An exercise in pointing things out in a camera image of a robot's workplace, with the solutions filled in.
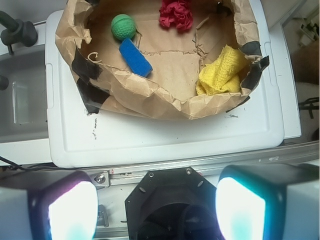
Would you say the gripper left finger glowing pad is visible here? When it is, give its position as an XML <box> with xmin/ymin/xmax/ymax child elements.
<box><xmin>0</xmin><ymin>170</ymin><xmax>98</xmax><ymax>240</ymax></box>

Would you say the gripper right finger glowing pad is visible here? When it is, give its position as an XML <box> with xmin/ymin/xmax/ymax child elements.
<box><xmin>215</xmin><ymin>163</ymin><xmax>320</xmax><ymax>240</ymax></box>

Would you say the yellow cloth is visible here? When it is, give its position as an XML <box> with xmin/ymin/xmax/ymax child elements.
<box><xmin>195</xmin><ymin>45</ymin><xmax>249</xmax><ymax>96</ymax></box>

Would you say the red crumpled cloth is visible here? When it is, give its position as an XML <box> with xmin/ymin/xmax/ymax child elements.
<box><xmin>158</xmin><ymin>0</ymin><xmax>194</xmax><ymax>32</ymax></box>

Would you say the white plastic bin lid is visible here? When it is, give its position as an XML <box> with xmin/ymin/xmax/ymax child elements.
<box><xmin>45</xmin><ymin>11</ymin><xmax>285</xmax><ymax>168</ymax></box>

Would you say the white plastic tub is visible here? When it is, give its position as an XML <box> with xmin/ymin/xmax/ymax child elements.
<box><xmin>0</xmin><ymin>42</ymin><xmax>52</xmax><ymax>151</ymax></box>

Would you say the blue sponge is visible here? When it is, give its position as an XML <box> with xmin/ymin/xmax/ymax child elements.
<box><xmin>119</xmin><ymin>38</ymin><xmax>153</xmax><ymax>78</ymax></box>

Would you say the grey clamp knob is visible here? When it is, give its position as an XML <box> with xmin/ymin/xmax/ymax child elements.
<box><xmin>0</xmin><ymin>10</ymin><xmax>38</xmax><ymax>56</ymax></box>

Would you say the green dimpled ball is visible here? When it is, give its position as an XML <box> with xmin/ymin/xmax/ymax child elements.
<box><xmin>111</xmin><ymin>14</ymin><xmax>136</xmax><ymax>41</ymax></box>

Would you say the aluminium rail frame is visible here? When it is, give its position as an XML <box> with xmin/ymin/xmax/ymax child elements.
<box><xmin>80</xmin><ymin>140</ymin><xmax>320</xmax><ymax>189</ymax></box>

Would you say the black octagonal mount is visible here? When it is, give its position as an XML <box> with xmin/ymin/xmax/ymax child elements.
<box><xmin>124</xmin><ymin>167</ymin><xmax>224</xmax><ymax>240</ymax></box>

